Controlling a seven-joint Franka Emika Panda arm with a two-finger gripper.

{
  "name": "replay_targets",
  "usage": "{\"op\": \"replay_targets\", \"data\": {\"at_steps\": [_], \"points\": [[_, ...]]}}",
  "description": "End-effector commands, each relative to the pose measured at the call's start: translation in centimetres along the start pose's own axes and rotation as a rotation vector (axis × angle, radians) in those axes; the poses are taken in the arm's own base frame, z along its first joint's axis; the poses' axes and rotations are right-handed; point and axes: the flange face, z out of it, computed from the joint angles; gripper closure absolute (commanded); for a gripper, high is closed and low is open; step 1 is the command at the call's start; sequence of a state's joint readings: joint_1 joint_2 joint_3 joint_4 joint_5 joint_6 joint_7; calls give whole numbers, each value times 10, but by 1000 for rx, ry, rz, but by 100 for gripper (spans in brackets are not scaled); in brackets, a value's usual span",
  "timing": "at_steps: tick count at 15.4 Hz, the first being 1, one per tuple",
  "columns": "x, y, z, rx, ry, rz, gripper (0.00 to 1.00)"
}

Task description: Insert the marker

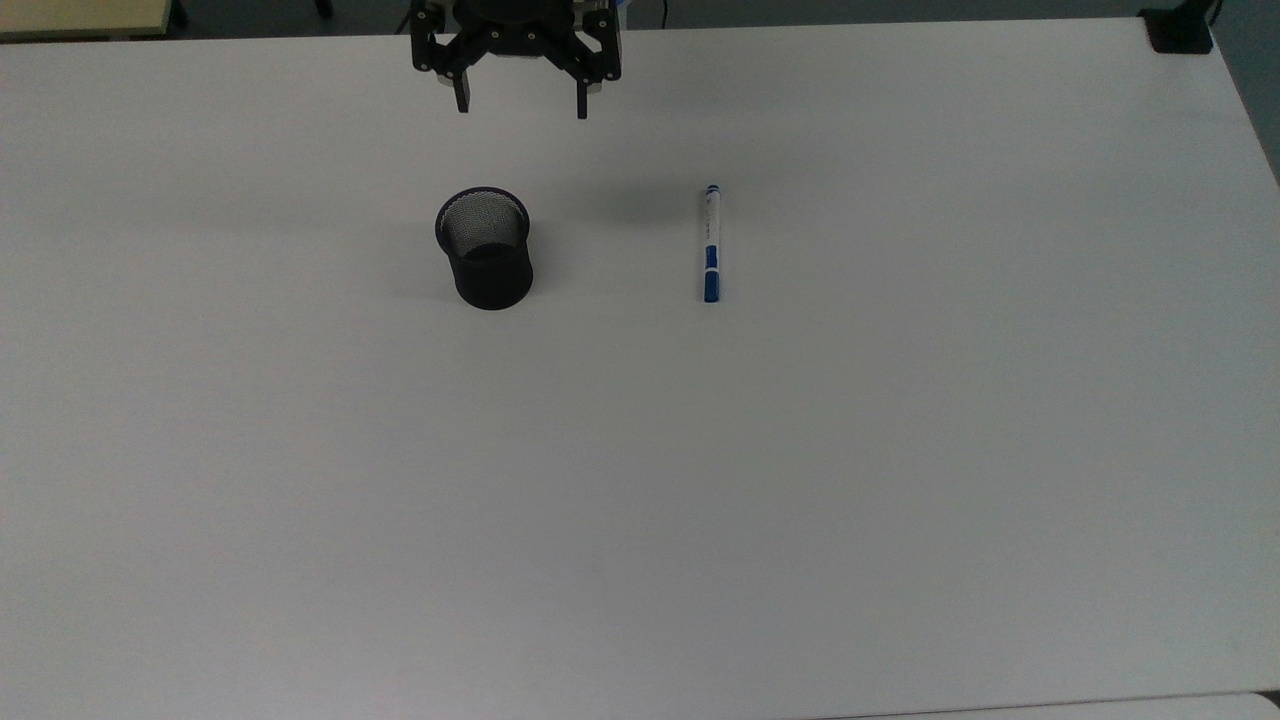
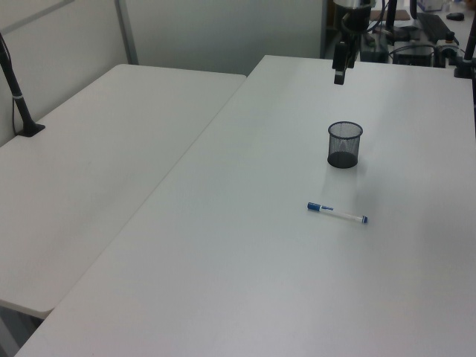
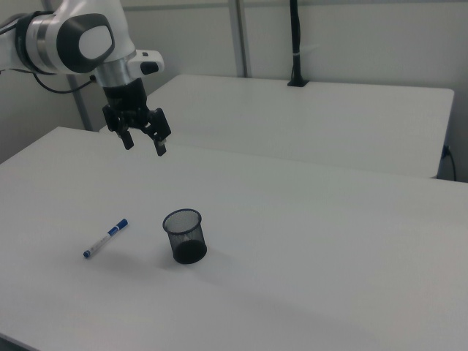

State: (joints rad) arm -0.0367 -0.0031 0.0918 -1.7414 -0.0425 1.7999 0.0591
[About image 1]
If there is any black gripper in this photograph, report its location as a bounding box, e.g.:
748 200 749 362
410 0 624 120

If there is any blue and white marker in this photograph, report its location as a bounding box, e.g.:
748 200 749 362
701 184 724 304

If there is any black mesh pen holder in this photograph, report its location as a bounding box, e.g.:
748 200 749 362
434 186 535 312

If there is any light wooden table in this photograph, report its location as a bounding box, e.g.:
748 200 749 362
0 0 174 42

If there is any black camera stand clamp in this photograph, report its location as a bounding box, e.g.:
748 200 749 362
1139 0 1223 55

